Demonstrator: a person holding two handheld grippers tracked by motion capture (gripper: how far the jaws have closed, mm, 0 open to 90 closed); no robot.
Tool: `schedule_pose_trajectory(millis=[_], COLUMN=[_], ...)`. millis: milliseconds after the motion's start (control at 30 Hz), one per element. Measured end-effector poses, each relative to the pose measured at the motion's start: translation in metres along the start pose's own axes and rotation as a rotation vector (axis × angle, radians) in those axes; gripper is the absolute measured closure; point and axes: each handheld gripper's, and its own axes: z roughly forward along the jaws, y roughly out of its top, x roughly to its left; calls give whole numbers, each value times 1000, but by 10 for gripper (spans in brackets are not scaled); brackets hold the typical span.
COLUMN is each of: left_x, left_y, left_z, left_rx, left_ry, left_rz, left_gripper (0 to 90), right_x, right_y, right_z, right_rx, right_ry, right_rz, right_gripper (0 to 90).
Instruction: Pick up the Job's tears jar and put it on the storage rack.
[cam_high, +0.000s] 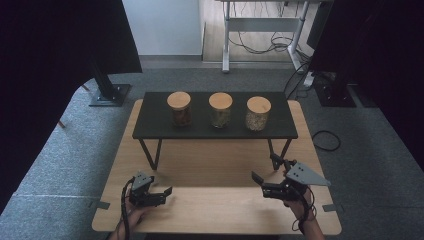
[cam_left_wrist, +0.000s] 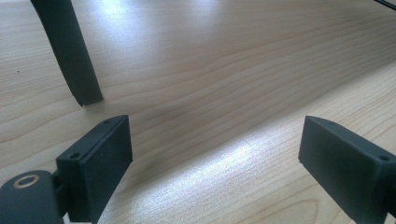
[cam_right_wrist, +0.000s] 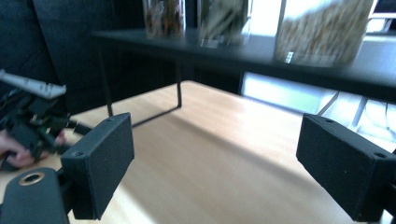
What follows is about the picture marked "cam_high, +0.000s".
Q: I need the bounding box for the looped black floor cable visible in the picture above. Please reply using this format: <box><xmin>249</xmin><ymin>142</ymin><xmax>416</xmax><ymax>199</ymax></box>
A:
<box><xmin>311</xmin><ymin>129</ymin><xmax>342</xmax><ymax>153</ymax></box>

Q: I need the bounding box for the left hand-held gripper black cable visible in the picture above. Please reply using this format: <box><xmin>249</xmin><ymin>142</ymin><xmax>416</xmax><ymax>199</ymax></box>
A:
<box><xmin>120</xmin><ymin>178</ymin><xmax>135</xmax><ymax>240</ymax></box>

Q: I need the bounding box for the glass jar with pale contents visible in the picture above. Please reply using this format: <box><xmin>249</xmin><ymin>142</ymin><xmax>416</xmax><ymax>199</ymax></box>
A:
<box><xmin>246</xmin><ymin>95</ymin><xmax>272</xmax><ymax>132</ymax></box>

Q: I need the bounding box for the black metal shelf rack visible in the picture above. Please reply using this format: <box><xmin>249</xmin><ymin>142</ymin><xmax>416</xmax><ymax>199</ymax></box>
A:
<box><xmin>132</xmin><ymin>91</ymin><xmax>299</xmax><ymax>172</ymax></box>

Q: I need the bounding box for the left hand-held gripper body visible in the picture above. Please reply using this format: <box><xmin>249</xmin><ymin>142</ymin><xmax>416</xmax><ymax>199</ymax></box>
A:
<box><xmin>128</xmin><ymin>170</ymin><xmax>155</xmax><ymax>208</ymax></box>

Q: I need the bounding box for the white metal desk frame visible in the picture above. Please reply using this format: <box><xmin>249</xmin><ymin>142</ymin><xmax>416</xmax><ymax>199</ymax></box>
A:
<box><xmin>214</xmin><ymin>0</ymin><xmax>334</xmax><ymax>74</ymax></box>

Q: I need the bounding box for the glass jar with brown contents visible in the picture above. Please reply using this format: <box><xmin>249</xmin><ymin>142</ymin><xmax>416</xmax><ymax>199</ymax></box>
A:
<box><xmin>166</xmin><ymin>91</ymin><xmax>193</xmax><ymax>128</ymax></box>

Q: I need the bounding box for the black curtain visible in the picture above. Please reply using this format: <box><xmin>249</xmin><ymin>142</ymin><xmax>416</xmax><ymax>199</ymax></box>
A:
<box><xmin>309</xmin><ymin>0</ymin><xmax>424</xmax><ymax>171</ymax></box>
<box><xmin>0</xmin><ymin>0</ymin><xmax>144</xmax><ymax>214</ymax></box>

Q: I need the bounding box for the white power strip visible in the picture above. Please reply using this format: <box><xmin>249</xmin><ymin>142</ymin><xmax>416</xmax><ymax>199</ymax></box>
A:
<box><xmin>303</xmin><ymin>71</ymin><xmax>316</xmax><ymax>88</ymax></box>

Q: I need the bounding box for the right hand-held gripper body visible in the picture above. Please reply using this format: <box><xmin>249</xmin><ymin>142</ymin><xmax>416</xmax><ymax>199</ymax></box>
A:
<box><xmin>261</xmin><ymin>162</ymin><xmax>332</xmax><ymax>202</ymax></box>

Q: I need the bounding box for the black post with base plate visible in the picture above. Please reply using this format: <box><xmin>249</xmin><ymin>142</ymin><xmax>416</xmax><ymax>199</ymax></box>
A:
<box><xmin>88</xmin><ymin>59</ymin><xmax>132</xmax><ymax>108</ymax></box>

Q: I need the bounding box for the hand-held gripper black cable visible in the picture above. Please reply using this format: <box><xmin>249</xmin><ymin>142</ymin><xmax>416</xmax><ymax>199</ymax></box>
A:
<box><xmin>120</xmin><ymin>178</ymin><xmax>135</xmax><ymax>240</ymax></box>
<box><xmin>291</xmin><ymin>186</ymin><xmax>318</xmax><ymax>234</ymax></box>

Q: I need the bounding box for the person's right hand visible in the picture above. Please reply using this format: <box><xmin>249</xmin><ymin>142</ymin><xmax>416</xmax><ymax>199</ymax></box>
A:
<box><xmin>283</xmin><ymin>189</ymin><xmax>316</xmax><ymax>223</ymax></box>

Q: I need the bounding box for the person's left hand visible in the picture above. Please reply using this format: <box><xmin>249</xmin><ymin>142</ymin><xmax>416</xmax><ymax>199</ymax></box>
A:
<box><xmin>116</xmin><ymin>199</ymin><xmax>151</xmax><ymax>234</ymax></box>

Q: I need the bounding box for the glass jar with green contents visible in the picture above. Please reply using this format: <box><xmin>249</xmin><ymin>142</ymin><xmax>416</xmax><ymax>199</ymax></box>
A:
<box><xmin>208</xmin><ymin>91</ymin><xmax>234</xmax><ymax>129</ymax></box>

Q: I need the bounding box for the tangle of black floor cables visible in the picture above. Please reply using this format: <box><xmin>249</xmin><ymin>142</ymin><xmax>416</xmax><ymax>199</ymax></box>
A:
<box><xmin>228</xmin><ymin>0</ymin><xmax>313</xmax><ymax>56</ymax></box>

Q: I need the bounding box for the right hand-held gripper black cable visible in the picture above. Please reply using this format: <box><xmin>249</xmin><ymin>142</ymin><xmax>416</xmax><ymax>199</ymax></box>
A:
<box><xmin>291</xmin><ymin>186</ymin><xmax>318</xmax><ymax>234</ymax></box>

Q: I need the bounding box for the black stand base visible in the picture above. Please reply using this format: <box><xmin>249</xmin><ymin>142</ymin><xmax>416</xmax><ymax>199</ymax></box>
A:
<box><xmin>313</xmin><ymin>71</ymin><xmax>358</xmax><ymax>108</ymax></box>

